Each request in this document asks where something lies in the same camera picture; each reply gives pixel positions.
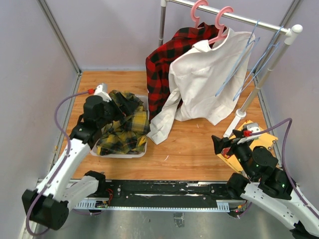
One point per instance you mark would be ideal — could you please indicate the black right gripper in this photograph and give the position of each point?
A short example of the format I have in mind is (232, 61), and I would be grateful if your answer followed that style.
(219, 143)

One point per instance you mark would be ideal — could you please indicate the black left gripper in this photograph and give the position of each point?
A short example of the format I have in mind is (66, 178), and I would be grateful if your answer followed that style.
(119, 112)

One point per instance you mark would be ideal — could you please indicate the yellow plaid flannel shirt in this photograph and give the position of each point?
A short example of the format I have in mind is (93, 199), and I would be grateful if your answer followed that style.
(127, 129)

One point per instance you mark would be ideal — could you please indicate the white shirt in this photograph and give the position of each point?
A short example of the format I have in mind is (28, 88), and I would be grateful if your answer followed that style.
(194, 79)

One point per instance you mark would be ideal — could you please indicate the blue wire hanger of grey shirt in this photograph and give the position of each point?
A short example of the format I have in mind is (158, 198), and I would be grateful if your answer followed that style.
(260, 64)

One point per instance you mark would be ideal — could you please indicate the blue wire hanger with plaid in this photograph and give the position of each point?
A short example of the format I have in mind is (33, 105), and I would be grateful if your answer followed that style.
(246, 51)

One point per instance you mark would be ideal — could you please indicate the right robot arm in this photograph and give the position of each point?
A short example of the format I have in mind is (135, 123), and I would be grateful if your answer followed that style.
(266, 185)

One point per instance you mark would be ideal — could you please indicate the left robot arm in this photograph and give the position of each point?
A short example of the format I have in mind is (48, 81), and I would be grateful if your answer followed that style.
(51, 201)

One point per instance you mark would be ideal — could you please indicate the red black plaid shirt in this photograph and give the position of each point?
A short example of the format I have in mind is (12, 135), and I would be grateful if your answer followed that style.
(158, 62)

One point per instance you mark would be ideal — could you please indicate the pink plastic hanger right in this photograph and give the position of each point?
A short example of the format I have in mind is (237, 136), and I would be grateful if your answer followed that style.
(219, 26)

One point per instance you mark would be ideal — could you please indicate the white plastic laundry basket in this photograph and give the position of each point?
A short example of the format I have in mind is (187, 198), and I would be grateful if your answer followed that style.
(119, 154)

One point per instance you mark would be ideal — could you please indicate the metal clothes rack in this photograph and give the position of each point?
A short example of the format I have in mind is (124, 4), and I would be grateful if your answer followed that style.
(290, 35)

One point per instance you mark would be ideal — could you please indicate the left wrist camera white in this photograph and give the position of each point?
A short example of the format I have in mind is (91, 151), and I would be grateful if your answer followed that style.
(101, 90)

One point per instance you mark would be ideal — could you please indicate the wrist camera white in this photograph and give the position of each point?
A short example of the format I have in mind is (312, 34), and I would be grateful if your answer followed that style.
(250, 131)
(101, 90)

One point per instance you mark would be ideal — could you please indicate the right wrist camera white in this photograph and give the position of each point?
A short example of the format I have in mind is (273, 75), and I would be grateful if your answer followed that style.
(250, 131)

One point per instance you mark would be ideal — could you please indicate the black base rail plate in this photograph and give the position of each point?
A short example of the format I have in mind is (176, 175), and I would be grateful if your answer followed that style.
(164, 196)

